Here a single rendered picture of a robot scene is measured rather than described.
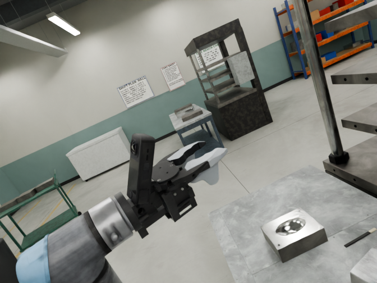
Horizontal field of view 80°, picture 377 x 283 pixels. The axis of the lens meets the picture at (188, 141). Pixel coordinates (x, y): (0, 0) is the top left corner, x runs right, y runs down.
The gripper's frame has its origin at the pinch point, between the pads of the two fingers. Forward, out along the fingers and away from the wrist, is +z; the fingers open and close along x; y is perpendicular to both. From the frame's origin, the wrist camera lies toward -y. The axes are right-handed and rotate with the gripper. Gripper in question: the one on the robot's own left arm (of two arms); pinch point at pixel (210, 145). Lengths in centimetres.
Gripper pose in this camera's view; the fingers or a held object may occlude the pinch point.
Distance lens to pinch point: 45.2
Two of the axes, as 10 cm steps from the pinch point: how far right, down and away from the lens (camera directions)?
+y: 3.3, 8.6, 3.9
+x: 5.2, 1.8, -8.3
